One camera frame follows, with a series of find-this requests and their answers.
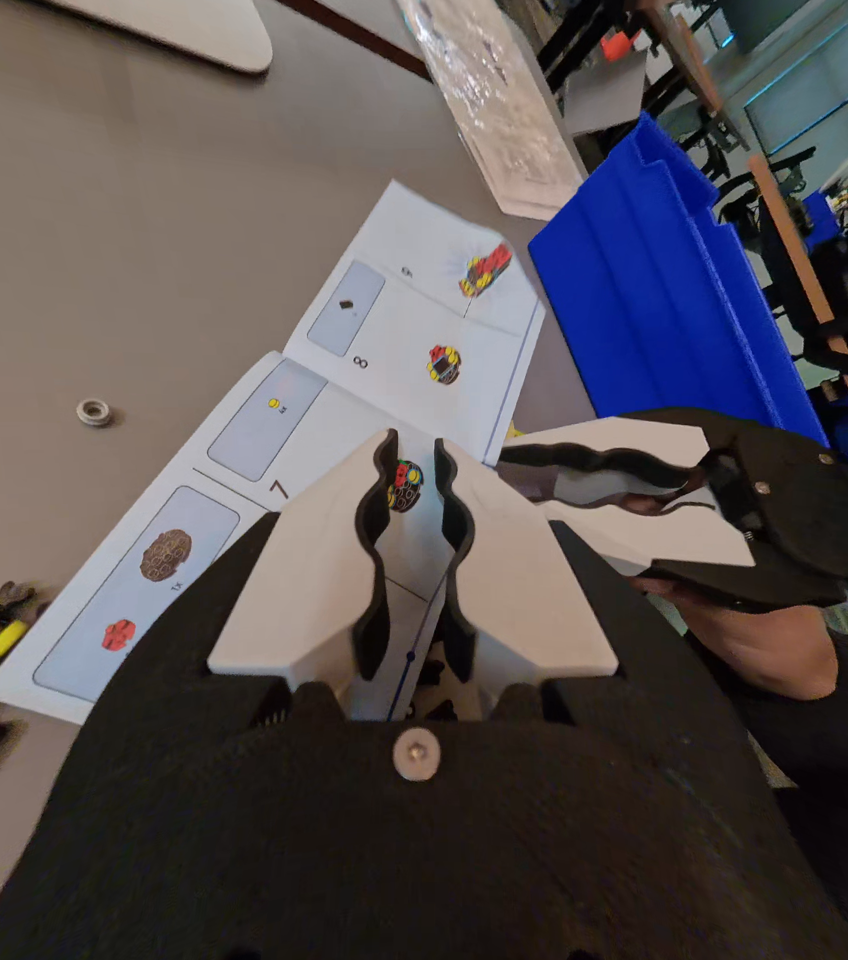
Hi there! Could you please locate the clear plastic bag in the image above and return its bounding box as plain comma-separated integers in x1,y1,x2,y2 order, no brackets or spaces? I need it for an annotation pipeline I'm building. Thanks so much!
397,0,587,222

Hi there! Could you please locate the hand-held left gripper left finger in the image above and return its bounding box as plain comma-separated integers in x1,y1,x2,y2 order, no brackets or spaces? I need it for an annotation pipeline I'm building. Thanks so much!
206,429,400,723

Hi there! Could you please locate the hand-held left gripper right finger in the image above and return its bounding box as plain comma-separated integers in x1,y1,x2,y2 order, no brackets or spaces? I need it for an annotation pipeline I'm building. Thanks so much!
433,437,620,723

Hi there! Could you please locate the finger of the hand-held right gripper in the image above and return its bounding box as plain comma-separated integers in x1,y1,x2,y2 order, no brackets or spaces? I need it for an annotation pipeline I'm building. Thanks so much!
497,416,713,490
535,472,758,579

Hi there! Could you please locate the white display stand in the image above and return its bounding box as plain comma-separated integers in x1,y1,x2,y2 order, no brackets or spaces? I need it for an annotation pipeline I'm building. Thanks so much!
41,0,273,76

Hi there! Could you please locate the person's right forearm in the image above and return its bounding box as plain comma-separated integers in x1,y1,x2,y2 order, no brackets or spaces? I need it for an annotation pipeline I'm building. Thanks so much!
682,626,848,960

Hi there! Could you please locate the wooden board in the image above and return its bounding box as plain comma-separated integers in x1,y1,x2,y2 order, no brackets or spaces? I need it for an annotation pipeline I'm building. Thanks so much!
748,153,848,400

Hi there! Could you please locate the blue storage bin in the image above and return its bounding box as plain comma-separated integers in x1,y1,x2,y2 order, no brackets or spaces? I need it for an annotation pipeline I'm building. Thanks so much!
529,112,831,451

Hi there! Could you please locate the person's right hand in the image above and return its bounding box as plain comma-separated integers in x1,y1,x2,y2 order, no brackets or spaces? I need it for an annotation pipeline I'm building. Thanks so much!
634,576,841,702

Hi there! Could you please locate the lego instruction booklet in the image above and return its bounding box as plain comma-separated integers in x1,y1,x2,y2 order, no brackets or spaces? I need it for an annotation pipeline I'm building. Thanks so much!
0,180,547,725

